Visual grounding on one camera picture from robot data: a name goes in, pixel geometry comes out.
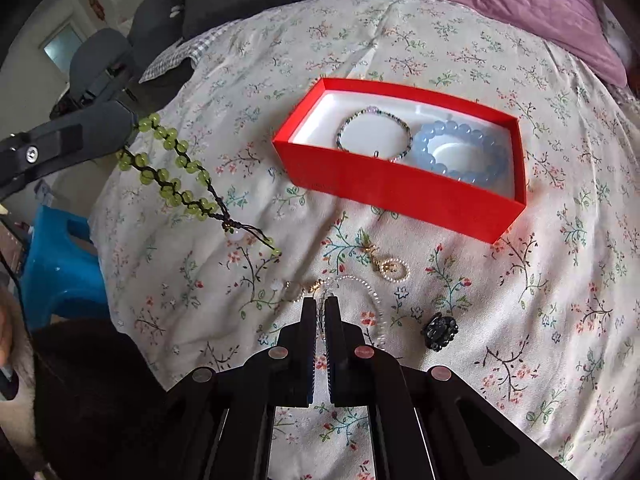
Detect grey chair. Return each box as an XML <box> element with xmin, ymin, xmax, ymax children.
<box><xmin>73</xmin><ymin>0</ymin><xmax>183</xmax><ymax>106</ymax></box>

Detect person's left hand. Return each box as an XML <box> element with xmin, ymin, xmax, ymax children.
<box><xmin>0</xmin><ymin>285</ymin><xmax>20</xmax><ymax>402</ymax></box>

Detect green bead bracelet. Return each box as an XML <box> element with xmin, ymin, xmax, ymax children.
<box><xmin>115</xmin><ymin>112</ymin><xmax>282</xmax><ymax>258</ymax></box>

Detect black flower hair clip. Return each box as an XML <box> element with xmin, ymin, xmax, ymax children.
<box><xmin>421</xmin><ymin>312</ymin><xmax>459</xmax><ymax>352</ymax></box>

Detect light blue bead bracelet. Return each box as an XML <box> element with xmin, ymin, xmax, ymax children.
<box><xmin>410</xmin><ymin>118</ymin><xmax>510</xmax><ymax>186</ymax></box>

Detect clear crystal bead bracelet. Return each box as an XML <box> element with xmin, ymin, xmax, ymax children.
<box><xmin>319</xmin><ymin>272</ymin><xmax>388</xmax><ymax>351</ymax></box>

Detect blue plastic stool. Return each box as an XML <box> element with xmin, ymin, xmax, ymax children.
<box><xmin>21</xmin><ymin>206</ymin><xmax>108</xmax><ymax>330</ymax></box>

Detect multicolour seed bead bracelet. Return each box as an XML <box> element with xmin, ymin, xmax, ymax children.
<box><xmin>335</xmin><ymin>104</ymin><xmax>414</xmax><ymax>162</ymax></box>

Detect red jewelry box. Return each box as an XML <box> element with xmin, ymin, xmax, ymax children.
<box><xmin>272</xmin><ymin>78</ymin><xmax>527</xmax><ymax>243</ymax></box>

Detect floral bed sheet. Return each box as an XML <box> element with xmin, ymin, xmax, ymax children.
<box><xmin>90</xmin><ymin>0</ymin><xmax>639</xmax><ymax>479</ymax></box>

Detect small pearl ring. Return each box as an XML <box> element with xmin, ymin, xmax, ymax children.
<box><xmin>380</xmin><ymin>257</ymin><xmax>411</xmax><ymax>283</ymax></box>

